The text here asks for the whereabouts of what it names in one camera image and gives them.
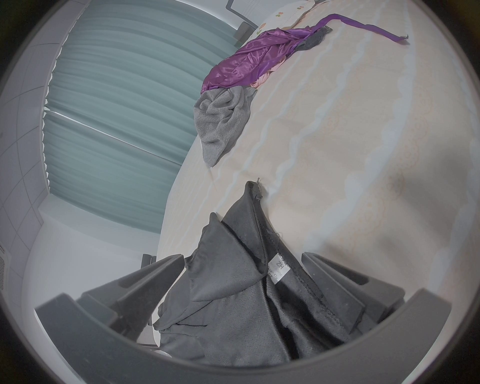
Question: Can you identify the blue-green curtain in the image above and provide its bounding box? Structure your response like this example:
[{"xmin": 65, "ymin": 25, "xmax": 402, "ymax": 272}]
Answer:
[
  {"xmin": 42, "ymin": 112, "xmax": 196, "ymax": 235},
  {"xmin": 47, "ymin": 7, "xmax": 248, "ymax": 164}
]

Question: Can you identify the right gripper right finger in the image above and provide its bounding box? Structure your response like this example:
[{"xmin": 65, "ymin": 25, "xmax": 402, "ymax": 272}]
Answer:
[{"xmin": 301, "ymin": 251, "xmax": 406, "ymax": 334}]

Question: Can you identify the white printed pillow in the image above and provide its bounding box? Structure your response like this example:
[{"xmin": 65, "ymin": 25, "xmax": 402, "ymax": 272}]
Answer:
[{"xmin": 257, "ymin": 0, "xmax": 316, "ymax": 38}]

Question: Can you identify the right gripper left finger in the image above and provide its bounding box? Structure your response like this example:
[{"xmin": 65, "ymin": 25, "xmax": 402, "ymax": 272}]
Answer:
[{"xmin": 77, "ymin": 254, "xmax": 184, "ymax": 342}]

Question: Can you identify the grey bedside table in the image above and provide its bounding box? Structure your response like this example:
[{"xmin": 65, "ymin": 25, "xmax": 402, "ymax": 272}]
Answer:
[{"xmin": 234, "ymin": 22, "xmax": 256, "ymax": 46}]

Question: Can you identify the black T-shirt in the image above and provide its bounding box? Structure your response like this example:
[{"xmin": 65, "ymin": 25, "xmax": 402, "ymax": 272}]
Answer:
[{"xmin": 153, "ymin": 180, "xmax": 366, "ymax": 366}]

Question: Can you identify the pile of clothes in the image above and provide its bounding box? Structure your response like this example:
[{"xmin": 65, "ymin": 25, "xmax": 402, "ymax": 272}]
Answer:
[{"xmin": 193, "ymin": 14, "xmax": 409, "ymax": 167}]

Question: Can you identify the bed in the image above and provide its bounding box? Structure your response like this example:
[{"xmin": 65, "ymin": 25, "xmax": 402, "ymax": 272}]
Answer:
[{"xmin": 155, "ymin": 0, "xmax": 480, "ymax": 357}]

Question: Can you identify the white ceiling air vent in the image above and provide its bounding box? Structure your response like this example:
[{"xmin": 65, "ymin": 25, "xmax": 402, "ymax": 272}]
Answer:
[{"xmin": 0, "ymin": 244, "xmax": 12, "ymax": 293}]

